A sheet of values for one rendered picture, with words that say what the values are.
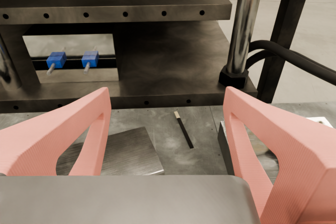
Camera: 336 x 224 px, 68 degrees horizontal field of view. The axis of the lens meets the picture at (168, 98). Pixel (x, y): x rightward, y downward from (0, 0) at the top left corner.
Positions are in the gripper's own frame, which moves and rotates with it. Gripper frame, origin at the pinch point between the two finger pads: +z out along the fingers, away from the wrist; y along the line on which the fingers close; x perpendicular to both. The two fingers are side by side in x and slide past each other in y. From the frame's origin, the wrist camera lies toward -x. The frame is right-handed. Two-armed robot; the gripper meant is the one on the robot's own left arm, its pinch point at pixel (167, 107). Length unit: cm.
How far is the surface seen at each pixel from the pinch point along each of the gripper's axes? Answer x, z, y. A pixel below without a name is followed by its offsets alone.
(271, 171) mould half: 25.8, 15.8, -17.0
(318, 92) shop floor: 114, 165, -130
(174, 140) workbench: 38, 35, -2
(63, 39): 23, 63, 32
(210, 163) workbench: 38.3, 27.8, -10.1
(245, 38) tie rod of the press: 21, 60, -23
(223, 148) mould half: 35.6, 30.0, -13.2
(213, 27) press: 37, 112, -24
